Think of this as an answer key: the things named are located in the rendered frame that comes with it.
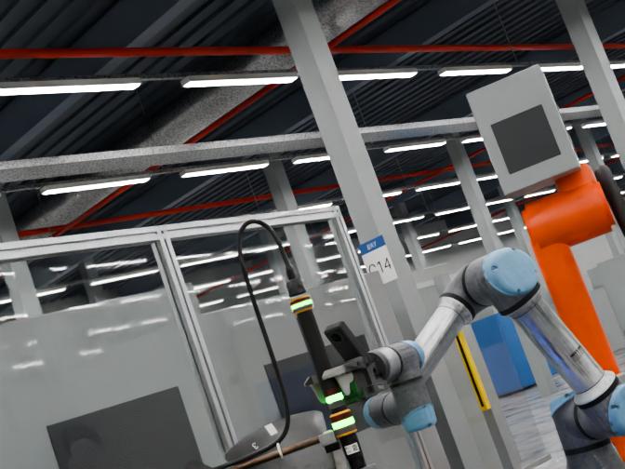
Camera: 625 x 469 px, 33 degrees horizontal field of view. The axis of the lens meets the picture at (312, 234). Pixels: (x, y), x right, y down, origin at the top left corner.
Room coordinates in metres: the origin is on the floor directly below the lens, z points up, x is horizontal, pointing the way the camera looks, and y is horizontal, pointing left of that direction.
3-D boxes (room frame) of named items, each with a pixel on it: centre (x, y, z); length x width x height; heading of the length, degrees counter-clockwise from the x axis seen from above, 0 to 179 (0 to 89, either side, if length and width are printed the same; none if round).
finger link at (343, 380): (2.09, 0.04, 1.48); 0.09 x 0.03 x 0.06; 155
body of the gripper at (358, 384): (2.20, 0.01, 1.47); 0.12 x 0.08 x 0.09; 145
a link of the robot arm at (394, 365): (2.26, -0.04, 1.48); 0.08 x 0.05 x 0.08; 55
